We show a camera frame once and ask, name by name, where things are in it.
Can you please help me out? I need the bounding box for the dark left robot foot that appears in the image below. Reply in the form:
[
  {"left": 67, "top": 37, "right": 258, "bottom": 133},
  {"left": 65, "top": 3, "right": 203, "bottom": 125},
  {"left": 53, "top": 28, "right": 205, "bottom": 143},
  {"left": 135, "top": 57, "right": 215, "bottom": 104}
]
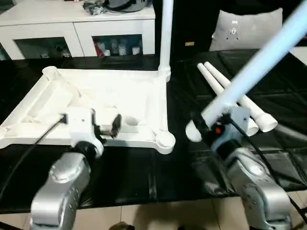
[{"left": 108, "top": 221, "right": 136, "bottom": 230}]

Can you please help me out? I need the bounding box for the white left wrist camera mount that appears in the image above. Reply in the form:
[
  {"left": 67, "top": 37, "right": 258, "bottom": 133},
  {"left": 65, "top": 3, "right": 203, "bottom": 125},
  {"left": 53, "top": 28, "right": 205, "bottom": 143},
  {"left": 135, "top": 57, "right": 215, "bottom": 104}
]
[{"left": 59, "top": 107, "right": 123, "bottom": 145}]

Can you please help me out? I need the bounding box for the black cabinet with gold label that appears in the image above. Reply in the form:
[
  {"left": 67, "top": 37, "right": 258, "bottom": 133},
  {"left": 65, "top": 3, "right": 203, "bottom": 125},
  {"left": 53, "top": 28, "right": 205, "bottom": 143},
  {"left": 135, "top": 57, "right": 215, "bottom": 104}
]
[{"left": 153, "top": 0, "right": 217, "bottom": 59}]

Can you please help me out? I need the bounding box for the black work mat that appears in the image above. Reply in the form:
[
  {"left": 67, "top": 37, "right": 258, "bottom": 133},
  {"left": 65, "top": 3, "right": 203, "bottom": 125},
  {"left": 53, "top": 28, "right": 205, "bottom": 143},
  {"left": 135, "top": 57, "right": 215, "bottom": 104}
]
[{"left": 0, "top": 48, "right": 307, "bottom": 214}]

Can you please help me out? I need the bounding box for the white plastic table top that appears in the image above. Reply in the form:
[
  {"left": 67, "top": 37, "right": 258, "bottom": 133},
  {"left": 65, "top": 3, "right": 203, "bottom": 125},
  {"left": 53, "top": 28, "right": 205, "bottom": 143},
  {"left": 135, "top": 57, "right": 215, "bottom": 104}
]
[{"left": 0, "top": 67, "right": 176, "bottom": 155}]

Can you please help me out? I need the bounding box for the dark clutter pile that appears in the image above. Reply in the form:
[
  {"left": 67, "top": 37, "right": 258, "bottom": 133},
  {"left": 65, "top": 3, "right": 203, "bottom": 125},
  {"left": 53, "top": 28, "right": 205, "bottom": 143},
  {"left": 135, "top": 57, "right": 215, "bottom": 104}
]
[{"left": 83, "top": 0, "right": 109, "bottom": 15}]

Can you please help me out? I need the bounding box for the white plastic table leg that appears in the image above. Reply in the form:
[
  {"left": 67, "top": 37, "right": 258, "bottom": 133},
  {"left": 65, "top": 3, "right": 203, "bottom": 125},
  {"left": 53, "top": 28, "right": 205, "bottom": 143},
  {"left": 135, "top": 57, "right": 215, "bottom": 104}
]
[
  {"left": 204, "top": 61, "right": 278, "bottom": 133},
  {"left": 159, "top": 0, "right": 174, "bottom": 81},
  {"left": 185, "top": 7, "right": 307, "bottom": 143},
  {"left": 197, "top": 62, "right": 260, "bottom": 138}
]

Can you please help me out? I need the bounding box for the white cabinet with glass doors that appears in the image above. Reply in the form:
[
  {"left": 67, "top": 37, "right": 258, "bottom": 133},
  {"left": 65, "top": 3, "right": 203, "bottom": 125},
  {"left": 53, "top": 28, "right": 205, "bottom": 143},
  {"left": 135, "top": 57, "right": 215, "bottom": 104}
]
[{"left": 0, "top": 0, "right": 157, "bottom": 61}]

